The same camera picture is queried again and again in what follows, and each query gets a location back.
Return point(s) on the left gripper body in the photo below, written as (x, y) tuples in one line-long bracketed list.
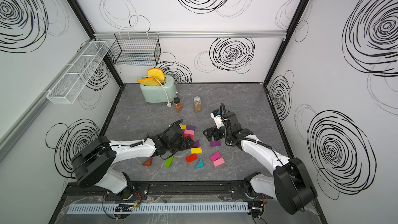
[(179, 145)]

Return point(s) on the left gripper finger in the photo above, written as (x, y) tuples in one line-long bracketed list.
[(176, 123), (188, 143)]

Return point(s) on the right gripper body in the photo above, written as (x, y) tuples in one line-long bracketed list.
[(226, 132)]

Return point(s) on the red block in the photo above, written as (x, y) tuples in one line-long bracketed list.
[(189, 136), (191, 158)]

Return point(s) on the light pink block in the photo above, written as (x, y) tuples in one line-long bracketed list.
[(219, 162), (189, 132)]

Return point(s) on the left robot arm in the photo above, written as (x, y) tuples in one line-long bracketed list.
[(92, 165)]

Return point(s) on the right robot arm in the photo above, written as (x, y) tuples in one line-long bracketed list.
[(290, 182)]

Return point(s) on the yellow block near magenta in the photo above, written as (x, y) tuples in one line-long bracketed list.
[(182, 126)]

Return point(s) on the purple triangle block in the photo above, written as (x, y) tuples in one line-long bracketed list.
[(196, 144)]

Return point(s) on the yellow block centre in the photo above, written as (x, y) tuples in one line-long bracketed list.
[(197, 150)]

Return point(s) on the red pepper spice jar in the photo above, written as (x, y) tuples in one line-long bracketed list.
[(177, 104)]

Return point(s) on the magenta block right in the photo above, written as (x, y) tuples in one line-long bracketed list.
[(215, 156)]

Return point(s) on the green block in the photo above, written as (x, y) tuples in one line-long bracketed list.
[(169, 162)]

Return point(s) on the teal triangle block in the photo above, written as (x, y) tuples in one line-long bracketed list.
[(200, 164)]

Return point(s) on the brown spice jar silver lid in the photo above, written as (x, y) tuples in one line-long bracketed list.
[(197, 104)]

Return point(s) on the brown triangle block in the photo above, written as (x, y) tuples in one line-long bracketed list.
[(148, 162)]

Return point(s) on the mint green toaster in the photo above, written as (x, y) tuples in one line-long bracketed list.
[(160, 94)]

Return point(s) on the front yellow toast slice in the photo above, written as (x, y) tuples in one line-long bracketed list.
[(149, 82)]

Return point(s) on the yellow toast slice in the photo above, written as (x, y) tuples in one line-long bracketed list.
[(149, 82), (157, 73)]

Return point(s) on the back yellow toast slice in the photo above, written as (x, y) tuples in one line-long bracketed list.
[(157, 73)]

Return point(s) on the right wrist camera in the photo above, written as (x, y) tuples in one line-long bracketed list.
[(216, 116)]

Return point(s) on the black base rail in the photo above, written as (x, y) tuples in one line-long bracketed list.
[(237, 190)]

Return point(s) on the black wire basket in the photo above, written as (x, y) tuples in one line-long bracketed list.
[(135, 49)]

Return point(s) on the grey slotted cable duct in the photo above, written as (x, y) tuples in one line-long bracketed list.
[(157, 208)]

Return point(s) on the white mesh wall shelf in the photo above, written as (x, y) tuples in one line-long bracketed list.
[(69, 86)]

